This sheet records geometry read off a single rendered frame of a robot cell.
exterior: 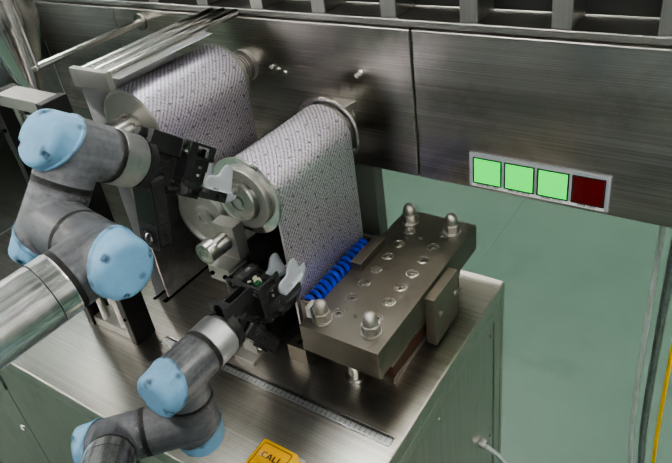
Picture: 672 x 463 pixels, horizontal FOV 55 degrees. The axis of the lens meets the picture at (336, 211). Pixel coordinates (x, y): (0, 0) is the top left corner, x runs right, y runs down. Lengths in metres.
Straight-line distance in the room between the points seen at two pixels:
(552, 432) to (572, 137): 1.35
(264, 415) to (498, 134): 0.64
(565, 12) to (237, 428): 0.87
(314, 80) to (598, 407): 1.53
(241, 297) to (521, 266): 2.00
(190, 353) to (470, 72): 0.65
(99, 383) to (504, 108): 0.92
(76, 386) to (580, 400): 1.63
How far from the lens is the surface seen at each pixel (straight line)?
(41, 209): 0.85
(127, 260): 0.74
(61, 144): 0.83
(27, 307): 0.73
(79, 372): 1.43
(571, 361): 2.53
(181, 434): 1.07
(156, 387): 0.98
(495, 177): 1.23
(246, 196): 1.08
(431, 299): 1.19
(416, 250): 1.29
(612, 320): 2.71
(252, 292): 1.06
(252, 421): 1.21
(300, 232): 1.16
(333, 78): 1.31
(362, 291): 1.21
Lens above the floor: 1.81
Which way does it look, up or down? 33 degrees down
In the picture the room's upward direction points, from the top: 9 degrees counter-clockwise
